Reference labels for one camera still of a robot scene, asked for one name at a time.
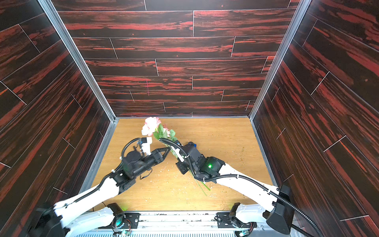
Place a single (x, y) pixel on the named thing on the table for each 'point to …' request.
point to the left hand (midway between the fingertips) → (169, 150)
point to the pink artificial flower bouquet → (152, 126)
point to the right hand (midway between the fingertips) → (182, 155)
